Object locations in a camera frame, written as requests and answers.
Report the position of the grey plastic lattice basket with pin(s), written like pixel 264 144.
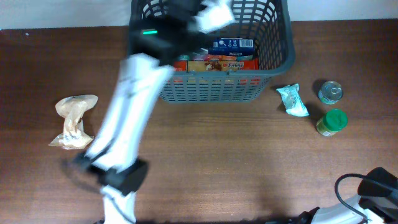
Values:
pixel 267 23

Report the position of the teal plastic packet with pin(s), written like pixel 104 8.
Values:
pixel 292 101

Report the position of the San Remo spaghetti packet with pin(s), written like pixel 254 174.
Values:
pixel 216 65

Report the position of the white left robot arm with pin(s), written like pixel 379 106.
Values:
pixel 113 155

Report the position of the silver pull-tab tin can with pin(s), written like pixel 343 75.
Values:
pixel 330 92

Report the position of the blue Kimberly-Clark tissue box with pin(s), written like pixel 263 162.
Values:
pixel 232 47

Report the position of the green-lidded glass jar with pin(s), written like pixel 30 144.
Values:
pixel 332 122

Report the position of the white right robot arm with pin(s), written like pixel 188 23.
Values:
pixel 374 203

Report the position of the beige plastic packet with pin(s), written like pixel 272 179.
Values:
pixel 72 109

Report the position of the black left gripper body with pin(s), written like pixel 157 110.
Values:
pixel 198 42

